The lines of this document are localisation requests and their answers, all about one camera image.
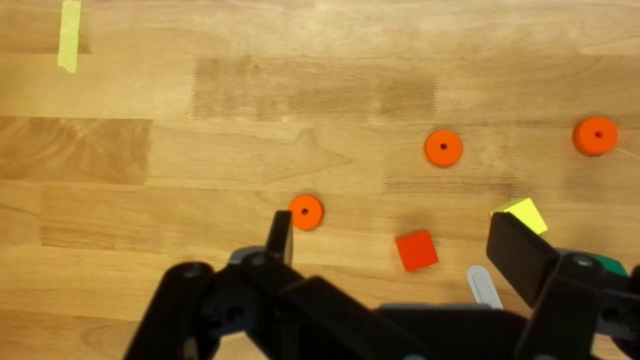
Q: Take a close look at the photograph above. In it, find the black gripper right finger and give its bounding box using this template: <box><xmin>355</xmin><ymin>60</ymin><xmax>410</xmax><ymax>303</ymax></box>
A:
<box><xmin>484</xmin><ymin>211</ymin><xmax>640</xmax><ymax>360</ymax></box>

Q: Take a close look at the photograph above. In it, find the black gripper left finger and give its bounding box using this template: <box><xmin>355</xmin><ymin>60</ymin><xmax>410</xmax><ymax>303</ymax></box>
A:
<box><xmin>123</xmin><ymin>209</ymin><xmax>428</xmax><ymax>360</ymax></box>

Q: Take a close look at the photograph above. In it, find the green cylinder block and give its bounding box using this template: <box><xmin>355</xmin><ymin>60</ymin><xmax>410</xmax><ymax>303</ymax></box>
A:
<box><xmin>595</xmin><ymin>254</ymin><xmax>631</xmax><ymax>278</ymax></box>

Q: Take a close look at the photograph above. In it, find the yellow cube block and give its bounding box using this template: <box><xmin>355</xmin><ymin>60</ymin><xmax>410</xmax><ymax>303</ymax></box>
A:
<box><xmin>491</xmin><ymin>197</ymin><xmax>550</xmax><ymax>236</ymax></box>

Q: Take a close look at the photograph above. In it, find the red cube block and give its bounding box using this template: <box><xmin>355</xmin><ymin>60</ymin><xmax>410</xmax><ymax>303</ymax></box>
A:
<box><xmin>394</xmin><ymin>229</ymin><xmax>441</xmax><ymax>275</ymax></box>

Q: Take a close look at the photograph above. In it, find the orange disc with hole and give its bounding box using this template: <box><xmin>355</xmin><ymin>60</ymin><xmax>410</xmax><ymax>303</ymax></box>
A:
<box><xmin>423</xmin><ymin>128</ymin><xmax>466</xmax><ymax>171</ymax></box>
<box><xmin>286</xmin><ymin>193</ymin><xmax>327</xmax><ymax>235</ymax></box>
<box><xmin>570</xmin><ymin>115</ymin><xmax>620</xmax><ymax>158</ymax></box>

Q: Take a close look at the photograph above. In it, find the yellow tape strip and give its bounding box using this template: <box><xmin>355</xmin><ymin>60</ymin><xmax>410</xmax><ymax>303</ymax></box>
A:
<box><xmin>56</xmin><ymin>0</ymin><xmax>84</xmax><ymax>77</ymax></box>

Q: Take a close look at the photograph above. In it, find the grey measuring cup with handle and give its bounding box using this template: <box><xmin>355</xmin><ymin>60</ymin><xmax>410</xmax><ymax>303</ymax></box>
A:
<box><xmin>466</xmin><ymin>265</ymin><xmax>506</xmax><ymax>313</ymax></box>

